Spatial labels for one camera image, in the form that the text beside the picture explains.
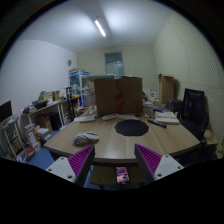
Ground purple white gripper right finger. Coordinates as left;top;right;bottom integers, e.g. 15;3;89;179
134;144;183;184

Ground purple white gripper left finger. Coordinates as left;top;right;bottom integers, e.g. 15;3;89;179
46;145;95;186

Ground black round mouse pad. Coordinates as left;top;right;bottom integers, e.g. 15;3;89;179
115;120;149;136

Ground smartphone with lit screen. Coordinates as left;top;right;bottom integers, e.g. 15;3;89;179
116;167;130;184

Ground crumpled grey white cloth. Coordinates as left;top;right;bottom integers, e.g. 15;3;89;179
73;132;99;146

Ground black pen-like remote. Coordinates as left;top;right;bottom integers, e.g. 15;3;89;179
148;119;167;128

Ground white papers on table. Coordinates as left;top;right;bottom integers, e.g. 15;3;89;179
74;115;95;123

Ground white book stack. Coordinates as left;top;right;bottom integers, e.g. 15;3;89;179
155;112;179;125

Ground wooden side desk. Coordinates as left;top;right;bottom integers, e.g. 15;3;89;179
22;101;71;132

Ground black office chair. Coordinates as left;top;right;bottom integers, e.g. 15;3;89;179
178;88;209;140

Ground large brown cardboard box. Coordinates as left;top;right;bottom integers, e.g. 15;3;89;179
94;77;143;115

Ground tall cardboard box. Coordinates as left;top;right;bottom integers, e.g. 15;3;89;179
158;74;174;104

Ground blue white boxed appliance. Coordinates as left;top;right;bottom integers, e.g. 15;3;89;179
69;69;89;96

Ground black monitor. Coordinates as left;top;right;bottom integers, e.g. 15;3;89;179
0;101;12;123

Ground window with frosted glass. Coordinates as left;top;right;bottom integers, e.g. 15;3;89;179
105;52;124;76

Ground fluorescent ceiling light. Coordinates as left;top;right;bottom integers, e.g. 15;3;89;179
94;20;106;37

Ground white wire shelf rack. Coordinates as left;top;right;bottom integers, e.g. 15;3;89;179
0;115;25;159

